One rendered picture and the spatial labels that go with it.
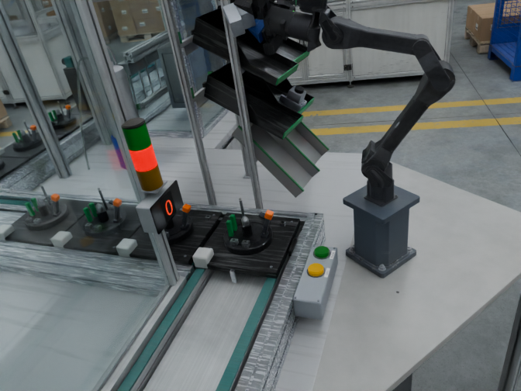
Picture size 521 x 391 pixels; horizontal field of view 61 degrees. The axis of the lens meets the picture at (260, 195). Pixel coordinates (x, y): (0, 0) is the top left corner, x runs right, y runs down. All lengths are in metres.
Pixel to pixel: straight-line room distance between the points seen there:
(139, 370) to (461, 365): 1.51
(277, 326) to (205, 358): 0.18
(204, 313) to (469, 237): 0.80
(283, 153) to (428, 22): 3.79
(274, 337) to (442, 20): 4.43
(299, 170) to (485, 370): 1.24
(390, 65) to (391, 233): 4.04
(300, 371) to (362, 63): 4.34
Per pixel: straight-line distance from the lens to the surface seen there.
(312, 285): 1.12
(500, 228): 1.51
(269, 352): 1.00
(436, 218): 1.51
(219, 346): 1.09
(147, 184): 1.01
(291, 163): 1.46
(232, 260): 1.21
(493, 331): 2.38
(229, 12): 1.12
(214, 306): 1.18
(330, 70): 5.15
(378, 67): 5.16
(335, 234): 1.43
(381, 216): 1.16
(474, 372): 2.21
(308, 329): 1.16
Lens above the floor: 1.74
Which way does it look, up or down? 32 degrees down
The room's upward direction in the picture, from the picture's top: 9 degrees counter-clockwise
